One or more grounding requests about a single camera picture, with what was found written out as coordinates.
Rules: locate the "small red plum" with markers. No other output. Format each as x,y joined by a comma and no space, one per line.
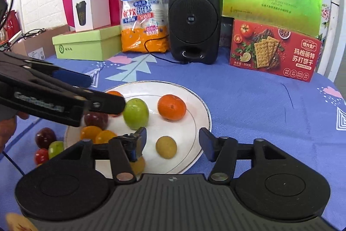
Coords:
41,156

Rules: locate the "red kettle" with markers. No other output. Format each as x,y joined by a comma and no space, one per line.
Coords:
13,22

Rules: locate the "white round plate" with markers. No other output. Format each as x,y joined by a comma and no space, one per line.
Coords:
173,136

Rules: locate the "dark red plum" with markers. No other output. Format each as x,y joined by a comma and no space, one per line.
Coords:
46,137
96,120

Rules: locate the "green shoe box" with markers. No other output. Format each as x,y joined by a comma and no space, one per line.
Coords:
83,43

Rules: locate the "brown cardboard box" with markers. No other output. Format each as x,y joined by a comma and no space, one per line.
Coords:
37,47

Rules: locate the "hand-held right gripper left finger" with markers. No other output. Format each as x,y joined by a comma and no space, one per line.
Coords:
139,143

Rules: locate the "green plum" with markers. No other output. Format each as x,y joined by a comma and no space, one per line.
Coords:
56,149
136,114

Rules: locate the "person's left hand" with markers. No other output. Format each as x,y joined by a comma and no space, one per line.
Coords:
6,133

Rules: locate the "black speaker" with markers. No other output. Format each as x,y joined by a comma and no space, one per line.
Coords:
193,20

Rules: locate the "red cracker box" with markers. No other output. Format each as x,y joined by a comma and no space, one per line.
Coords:
273,51

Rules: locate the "yellow-orange round fruit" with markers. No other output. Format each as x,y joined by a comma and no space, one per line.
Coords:
106,137

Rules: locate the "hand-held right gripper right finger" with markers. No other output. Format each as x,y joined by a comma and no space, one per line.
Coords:
206,143

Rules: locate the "white cup picture box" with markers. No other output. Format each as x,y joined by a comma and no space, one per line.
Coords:
90,9

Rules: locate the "blue printed tablecloth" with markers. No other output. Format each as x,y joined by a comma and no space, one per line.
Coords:
256,112

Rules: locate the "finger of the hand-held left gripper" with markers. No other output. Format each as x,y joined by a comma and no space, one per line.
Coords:
108,105
71,77

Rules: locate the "orange-red plum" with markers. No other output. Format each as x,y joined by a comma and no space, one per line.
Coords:
39,165

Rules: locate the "large orange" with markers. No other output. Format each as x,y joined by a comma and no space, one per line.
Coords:
172,107

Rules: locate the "small orange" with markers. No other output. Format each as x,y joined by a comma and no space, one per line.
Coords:
90,132

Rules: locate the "medium orange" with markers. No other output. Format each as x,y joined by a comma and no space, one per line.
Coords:
115,93

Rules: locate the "orange paper cup package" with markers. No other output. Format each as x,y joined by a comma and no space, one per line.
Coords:
142,11

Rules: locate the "tan longan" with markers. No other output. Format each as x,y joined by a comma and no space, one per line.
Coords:
138,166
166,147

